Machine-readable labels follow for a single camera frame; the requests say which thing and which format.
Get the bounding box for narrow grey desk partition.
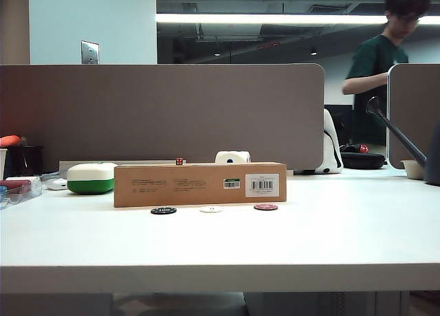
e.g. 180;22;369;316
386;63;440;170

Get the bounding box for white paper bowl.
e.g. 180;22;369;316
400;159;428;181

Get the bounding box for dark grey watering can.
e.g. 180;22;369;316
365;95;440;187

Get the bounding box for long ceiling light bar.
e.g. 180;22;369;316
155;12;440;25

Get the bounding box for small white earbud case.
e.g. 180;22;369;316
45;178;69;191

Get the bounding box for metal wall switch plate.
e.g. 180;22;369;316
80;40;100;65

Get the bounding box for white and black plastic device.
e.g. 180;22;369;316
294;109;344;175

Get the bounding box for wide grey desk partition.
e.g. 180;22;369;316
0;63;326;173

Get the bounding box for person in green shirt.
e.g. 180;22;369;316
342;0;432;147

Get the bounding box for black zip case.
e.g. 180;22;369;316
340;152;386;170

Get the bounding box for white and green lidded container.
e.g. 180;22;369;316
66;162;118;195

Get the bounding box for red and black headphones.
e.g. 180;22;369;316
342;143;370;155

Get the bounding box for brown cardboard rectangular box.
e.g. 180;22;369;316
113;162;287;208

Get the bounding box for large white die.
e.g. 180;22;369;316
214;150;251;165

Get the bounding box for red poker chip stack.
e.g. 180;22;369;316
0;179;32;194

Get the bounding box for clear plastic chip case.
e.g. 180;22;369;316
0;176;44;211

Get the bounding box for black computer monitor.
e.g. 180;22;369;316
324;104;355;146

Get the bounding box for black cup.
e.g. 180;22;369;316
6;145;45;178

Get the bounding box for orange object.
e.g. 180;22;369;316
0;135;23;148

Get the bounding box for white poker chip stack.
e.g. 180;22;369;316
5;175;43;194

